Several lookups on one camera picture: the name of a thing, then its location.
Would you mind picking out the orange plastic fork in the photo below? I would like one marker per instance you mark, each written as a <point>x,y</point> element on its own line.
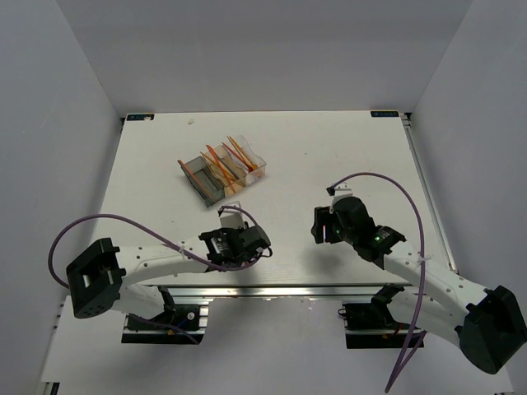
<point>238,152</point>

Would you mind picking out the aluminium front rail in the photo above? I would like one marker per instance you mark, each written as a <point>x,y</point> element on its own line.
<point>338,292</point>

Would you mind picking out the grey transparent container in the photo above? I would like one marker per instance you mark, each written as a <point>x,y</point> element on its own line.
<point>215,187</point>

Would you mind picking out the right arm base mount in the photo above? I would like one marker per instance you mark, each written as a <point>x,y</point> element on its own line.
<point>370,326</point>

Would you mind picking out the orange plastic knife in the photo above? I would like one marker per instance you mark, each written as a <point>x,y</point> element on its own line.
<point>226,174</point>

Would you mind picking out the aluminium right rail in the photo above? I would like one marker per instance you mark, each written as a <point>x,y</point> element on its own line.
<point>426,187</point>

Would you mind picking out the red chopstick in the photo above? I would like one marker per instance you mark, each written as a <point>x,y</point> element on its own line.
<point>193,177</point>

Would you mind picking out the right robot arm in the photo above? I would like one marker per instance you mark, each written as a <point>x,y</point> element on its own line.
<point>486,325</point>

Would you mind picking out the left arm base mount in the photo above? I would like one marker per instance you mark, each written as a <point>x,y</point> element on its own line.
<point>182,322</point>

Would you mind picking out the red plastic fork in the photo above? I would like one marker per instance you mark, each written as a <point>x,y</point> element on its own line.
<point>249,167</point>

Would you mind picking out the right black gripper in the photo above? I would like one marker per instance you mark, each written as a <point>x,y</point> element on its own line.
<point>319,220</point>

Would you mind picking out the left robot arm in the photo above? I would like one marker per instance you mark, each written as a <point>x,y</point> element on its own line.
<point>107,277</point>

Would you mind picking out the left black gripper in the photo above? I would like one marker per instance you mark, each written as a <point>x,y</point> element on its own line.
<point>229,232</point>

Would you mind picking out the orange transparent container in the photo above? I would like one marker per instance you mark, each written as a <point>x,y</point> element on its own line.
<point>229,188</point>

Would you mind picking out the aluminium rail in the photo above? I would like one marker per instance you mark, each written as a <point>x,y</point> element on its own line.
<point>426,187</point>
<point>338,292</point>

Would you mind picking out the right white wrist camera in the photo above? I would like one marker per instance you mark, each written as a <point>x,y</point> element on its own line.
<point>339,192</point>

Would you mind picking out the blue plastic knife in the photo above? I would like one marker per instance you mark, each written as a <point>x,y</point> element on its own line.
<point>231,169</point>

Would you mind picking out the clear transparent container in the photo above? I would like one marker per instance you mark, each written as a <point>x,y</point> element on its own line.
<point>249,178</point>

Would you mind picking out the red plastic knife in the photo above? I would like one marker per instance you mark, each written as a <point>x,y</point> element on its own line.
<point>214,154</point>

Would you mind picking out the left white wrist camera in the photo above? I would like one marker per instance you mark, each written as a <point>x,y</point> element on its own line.
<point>230,218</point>

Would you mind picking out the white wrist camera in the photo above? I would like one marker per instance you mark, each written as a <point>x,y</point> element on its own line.
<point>230,218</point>
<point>339,192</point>

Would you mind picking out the orange yellow fork bottom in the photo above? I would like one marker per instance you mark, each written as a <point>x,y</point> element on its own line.
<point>242,151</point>

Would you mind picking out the left blue table label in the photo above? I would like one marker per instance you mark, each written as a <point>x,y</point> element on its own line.
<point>139,117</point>

